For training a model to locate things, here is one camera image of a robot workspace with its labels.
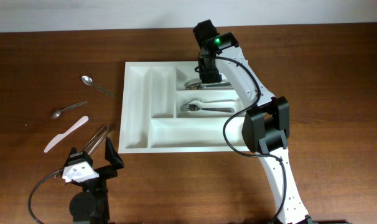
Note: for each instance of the metal tongs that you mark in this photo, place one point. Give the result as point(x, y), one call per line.
point(96, 140)

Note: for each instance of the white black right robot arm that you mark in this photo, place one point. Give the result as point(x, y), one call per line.
point(265, 128)

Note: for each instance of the large metal spoon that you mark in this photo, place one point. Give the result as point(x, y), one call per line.
point(204, 87)
point(196, 81)

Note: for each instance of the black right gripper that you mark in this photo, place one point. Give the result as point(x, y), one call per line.
point(210, 74)

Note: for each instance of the small teaspoon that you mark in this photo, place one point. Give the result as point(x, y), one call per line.
point(89, 82)
point(57, 113)

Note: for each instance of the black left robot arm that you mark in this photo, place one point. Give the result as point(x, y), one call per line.
point(91, 204)

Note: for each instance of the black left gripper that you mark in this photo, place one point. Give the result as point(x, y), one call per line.
point(114, 160)

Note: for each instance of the pink plastic knife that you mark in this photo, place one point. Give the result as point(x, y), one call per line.
point(61, 136)

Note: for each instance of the dark-handled metal fork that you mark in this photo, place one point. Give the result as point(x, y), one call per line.
point(192, 107)

